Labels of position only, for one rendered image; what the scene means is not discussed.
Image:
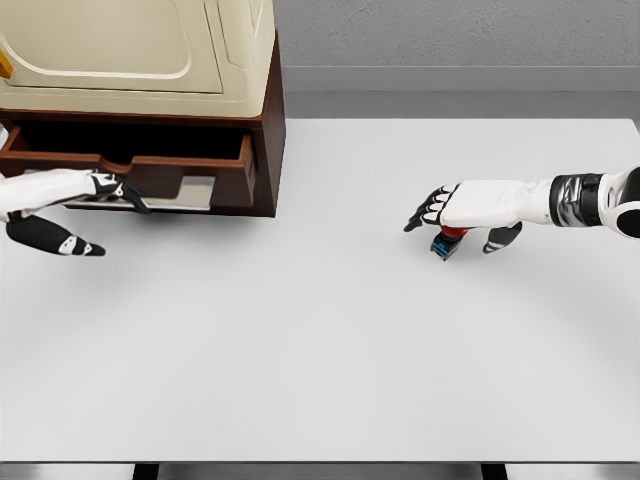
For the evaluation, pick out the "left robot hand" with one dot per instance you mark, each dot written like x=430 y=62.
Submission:
x=50 y=187

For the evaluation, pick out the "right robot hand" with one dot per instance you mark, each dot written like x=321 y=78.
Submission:
x=485 y=202

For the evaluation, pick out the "brown wooden drawer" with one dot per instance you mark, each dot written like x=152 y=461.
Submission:
x=165 y=172

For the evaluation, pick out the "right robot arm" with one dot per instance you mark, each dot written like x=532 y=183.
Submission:
x=575 y=200

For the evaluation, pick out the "brown wooden cabinet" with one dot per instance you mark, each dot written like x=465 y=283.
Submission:
x=272 y=150

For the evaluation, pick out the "orange tag on housing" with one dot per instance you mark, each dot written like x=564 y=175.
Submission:
x=4 y=65

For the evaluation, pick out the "cream appliance housing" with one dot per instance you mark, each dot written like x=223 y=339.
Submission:
x=125 y=50

